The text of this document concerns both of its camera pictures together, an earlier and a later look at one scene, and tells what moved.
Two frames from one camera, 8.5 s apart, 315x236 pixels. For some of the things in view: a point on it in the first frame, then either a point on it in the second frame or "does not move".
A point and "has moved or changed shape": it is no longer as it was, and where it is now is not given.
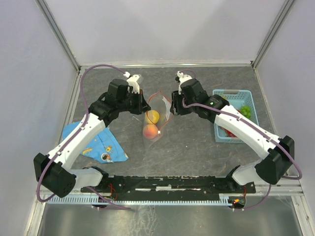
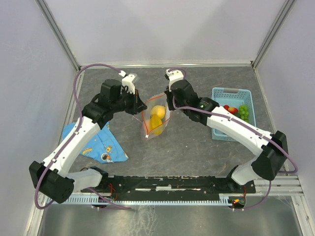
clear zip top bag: x=157 y=118 has moved or changed shape
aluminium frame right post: x=273 y=33 does not move
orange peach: x=150 y=131 to x=146 y=124
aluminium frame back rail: x=171 y=65 does not move
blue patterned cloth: x=103 y=147 does not move
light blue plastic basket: x=237 y=99 does not move
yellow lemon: x=152 y=116 to x=159 y=110
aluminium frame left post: x=58 y=34 does not move
